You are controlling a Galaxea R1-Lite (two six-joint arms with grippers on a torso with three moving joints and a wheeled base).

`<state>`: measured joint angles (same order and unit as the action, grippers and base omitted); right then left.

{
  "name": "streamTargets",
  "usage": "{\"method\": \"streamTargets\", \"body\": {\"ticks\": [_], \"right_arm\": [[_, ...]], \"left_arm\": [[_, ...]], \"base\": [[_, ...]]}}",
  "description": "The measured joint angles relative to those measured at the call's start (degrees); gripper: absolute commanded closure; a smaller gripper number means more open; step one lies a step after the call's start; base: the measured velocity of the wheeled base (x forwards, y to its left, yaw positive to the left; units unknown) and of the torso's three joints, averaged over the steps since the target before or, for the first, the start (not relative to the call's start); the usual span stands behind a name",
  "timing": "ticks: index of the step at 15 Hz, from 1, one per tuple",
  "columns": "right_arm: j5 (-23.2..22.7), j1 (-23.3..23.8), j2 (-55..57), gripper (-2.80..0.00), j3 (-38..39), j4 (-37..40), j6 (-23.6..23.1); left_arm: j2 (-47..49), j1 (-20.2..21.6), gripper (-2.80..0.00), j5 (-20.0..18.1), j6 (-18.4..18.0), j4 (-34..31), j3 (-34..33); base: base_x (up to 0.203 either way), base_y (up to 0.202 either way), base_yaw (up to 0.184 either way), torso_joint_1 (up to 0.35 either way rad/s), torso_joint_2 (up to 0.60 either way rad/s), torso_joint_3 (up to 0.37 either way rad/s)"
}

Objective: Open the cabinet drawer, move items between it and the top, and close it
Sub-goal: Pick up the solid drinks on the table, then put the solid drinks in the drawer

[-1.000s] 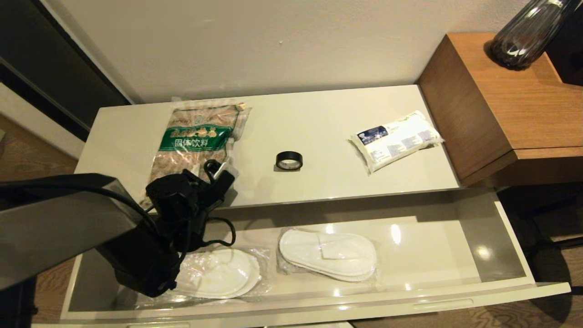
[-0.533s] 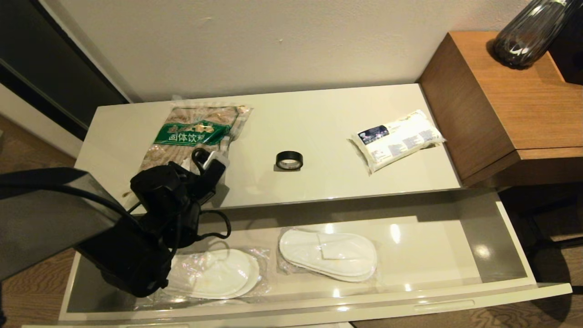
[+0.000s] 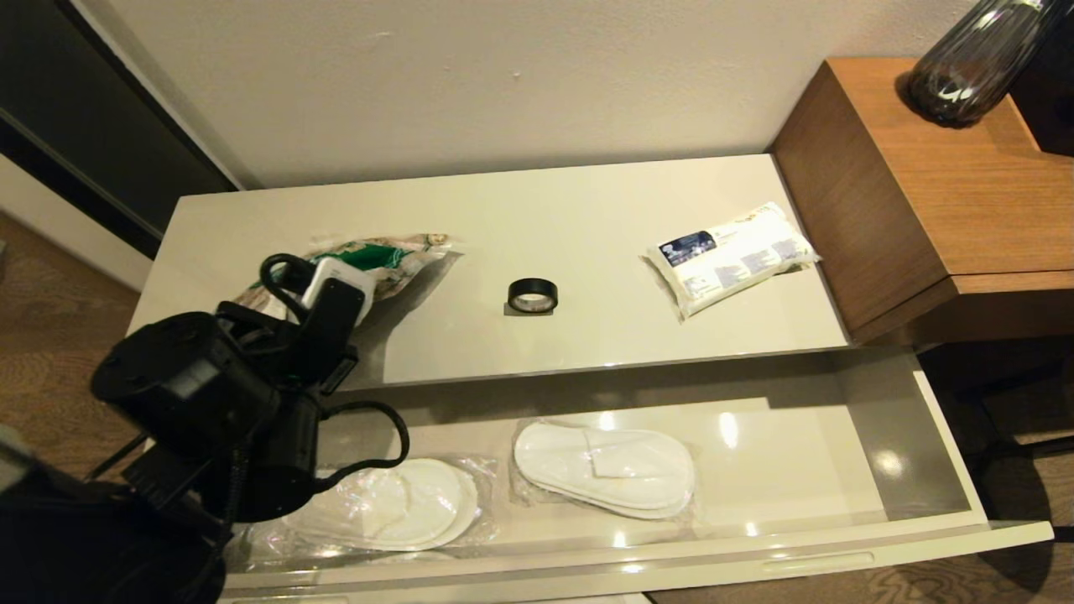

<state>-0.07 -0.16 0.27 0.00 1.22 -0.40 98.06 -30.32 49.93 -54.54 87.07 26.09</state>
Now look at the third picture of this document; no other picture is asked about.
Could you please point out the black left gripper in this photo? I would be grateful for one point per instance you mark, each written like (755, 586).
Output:
(327, 335)

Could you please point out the green label snack bag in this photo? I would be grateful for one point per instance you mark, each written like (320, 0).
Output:
(394, 256)

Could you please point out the black tape roll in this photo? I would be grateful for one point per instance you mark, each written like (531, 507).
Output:
(533, 306)

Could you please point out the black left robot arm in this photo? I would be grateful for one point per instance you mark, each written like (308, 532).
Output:
(185, 377)

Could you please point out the cream white drawer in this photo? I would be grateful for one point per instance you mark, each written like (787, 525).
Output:
(797, 470)

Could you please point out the white slippers in crinkled wrap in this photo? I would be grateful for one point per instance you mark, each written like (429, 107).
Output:
(419, 503)

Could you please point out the white slippers with paper tag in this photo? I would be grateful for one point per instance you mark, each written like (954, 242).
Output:
(604, 470)

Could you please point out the dark sliding door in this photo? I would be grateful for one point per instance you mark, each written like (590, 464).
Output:
(84, 109)

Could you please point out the white tissue pack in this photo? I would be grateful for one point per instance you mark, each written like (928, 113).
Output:
(730, 256)

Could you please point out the wooden side cabinet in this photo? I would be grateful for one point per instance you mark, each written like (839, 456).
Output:
(948, 193)

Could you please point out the dark glass vase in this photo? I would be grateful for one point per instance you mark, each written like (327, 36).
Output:
(965, 75)

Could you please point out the black box on desk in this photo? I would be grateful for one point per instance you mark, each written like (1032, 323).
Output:
(1049, 101)

